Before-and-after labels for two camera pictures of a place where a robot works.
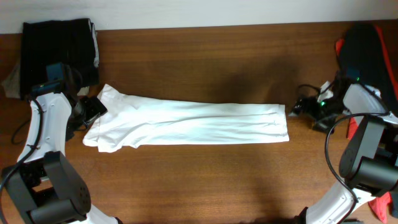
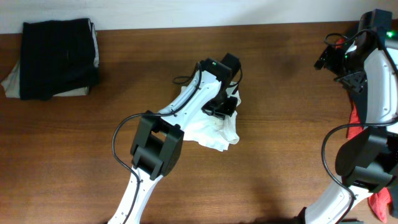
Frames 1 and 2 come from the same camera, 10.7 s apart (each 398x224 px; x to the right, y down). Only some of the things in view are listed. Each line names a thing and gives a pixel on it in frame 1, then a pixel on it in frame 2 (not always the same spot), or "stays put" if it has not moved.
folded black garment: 47,42 stays put
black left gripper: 94,107 to 229,105
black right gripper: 324,125 to 331,64
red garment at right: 383,205 stays put
